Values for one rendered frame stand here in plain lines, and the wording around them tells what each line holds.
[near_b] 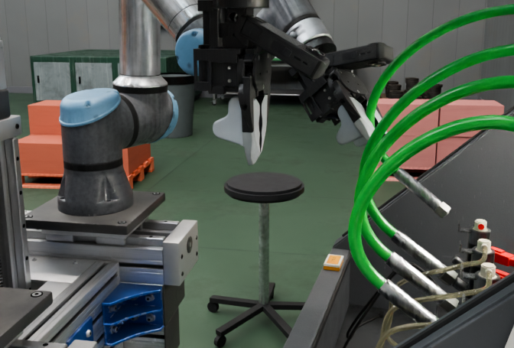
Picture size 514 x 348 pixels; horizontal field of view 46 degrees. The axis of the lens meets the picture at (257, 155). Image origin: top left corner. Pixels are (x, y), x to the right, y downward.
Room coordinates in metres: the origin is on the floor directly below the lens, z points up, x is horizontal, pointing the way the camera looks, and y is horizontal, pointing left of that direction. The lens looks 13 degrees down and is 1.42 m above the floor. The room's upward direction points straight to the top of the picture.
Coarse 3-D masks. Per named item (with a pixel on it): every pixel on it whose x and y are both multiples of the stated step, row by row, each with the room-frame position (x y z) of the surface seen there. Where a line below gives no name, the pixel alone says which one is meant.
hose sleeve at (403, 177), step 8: (400, 168) 0.89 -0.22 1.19; (400, 176) 0.88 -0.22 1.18; (408, 176) 0.88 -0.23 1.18; (408, 184) 0.88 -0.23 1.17; (416, 184) 0.87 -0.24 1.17; (416, 192) 0.87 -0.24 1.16; (424, 192) 0.87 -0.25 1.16; (424, 200) 0.86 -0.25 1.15; (432, 200) 0.86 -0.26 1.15; (440, 200) 0.86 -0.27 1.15; (432, 208) 0.86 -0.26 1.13
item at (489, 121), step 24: (456, 120) 0.58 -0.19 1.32; (480, 120) 0.57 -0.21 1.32; (504, 120) 0.56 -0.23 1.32; (408, 144) 0.59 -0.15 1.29; (432, 144) 0.58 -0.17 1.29; (384, 168) 0.59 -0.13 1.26; (360, 192) 0.60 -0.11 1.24; (360, 216) 0.60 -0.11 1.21; (360, 240) 0.60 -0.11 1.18; (360, 264) 0.60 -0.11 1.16; (384, 288) 0.59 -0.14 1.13; (408, 312) 0.58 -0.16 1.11
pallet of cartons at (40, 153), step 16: (32, 112) 5.27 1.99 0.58; (48, 112) 5.25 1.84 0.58; (32, 128) 5.27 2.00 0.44; (48, 128) 5.25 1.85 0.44; (32, 144) 4.88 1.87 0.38; (48, 144) 4.87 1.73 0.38; (144, 144) 5.30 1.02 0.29; (32, 160) 4.88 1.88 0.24; (48, 160) 4.87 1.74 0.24; (128, 160) 4.82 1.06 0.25; (144, 160) 5.28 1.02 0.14; (32, 176) 5.20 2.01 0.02; (48, 176) 4.86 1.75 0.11; (128, 176) 4.80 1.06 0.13; (144, 176) 5.18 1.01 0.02
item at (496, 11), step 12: (480, 12) 0.84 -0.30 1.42; (492, 12) 0.83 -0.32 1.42; (504, 12) 0.82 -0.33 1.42; (444, 24) 0.86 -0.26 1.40; (456, 24) 0.85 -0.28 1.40; (432, 36) 0.87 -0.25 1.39; (408, 48) 0.88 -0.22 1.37; (420, 48) 0.88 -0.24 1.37; (396, 60) 0.89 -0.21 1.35; (384, 72) 0.90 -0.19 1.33; (384, 84) 0.90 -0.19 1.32; (372, 96) 0.91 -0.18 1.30; (372, 108) 0.91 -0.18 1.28; (372, 120) 0.91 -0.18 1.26; (384, 156) 0.90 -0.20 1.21
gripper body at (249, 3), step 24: (216, 0) 0.75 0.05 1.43; (240, 0) 0.74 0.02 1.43; (264, 0) 0.75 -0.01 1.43; (216, 24) 0.76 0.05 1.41; (240, 24) 0.75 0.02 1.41; (216, 48) 0.76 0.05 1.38; (240, 48) 0.75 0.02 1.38; (216, 72) 0.75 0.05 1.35; (240, 72) 0.73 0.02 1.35; (264, 72) 0.76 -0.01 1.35
